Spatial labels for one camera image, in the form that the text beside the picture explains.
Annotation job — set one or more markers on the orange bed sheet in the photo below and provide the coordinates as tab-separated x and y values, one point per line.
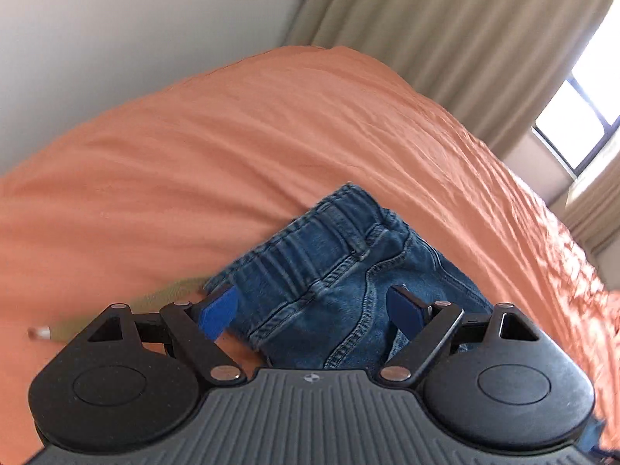
203	155

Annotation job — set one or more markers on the blue denim pants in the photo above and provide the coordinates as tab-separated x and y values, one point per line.
334	276

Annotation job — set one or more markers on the olive green cloth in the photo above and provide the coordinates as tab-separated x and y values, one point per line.
169	293

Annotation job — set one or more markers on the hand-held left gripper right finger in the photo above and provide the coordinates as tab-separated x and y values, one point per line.
406	311

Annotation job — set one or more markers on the window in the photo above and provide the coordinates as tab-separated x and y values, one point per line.
579	116

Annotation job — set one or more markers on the wide beige curtain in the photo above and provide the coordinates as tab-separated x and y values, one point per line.
450	24

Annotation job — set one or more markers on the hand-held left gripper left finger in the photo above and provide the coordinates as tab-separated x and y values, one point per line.
219	309

